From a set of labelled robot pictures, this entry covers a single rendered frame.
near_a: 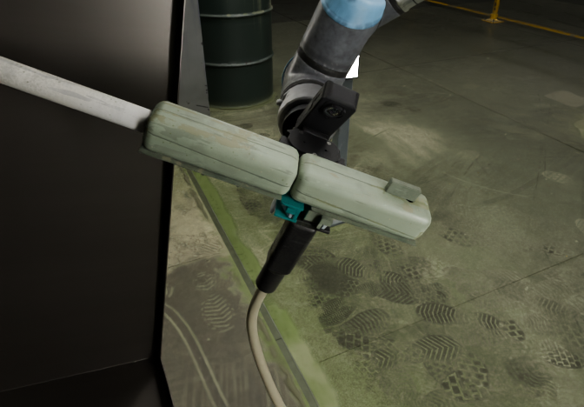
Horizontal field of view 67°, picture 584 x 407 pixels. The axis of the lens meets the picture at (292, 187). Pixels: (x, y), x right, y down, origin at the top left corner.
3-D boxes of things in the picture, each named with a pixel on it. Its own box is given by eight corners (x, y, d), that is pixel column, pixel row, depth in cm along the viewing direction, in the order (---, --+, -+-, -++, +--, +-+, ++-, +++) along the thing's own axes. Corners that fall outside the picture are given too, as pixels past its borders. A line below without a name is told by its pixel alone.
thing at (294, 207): (298, 197, 51) (306, 184, 50) (295, 223, 48) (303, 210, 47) (277, 190, 51) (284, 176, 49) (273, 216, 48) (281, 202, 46)
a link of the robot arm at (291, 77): (297, 35, 74) (275, 85, 80) (294, 68, 64) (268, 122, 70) (347, 57, 76) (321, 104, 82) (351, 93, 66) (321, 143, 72)
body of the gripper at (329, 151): (315, 213, 60) (315, 159, 69) (344, 167, 54) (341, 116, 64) (262, 194, 58) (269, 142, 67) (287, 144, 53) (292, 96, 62)
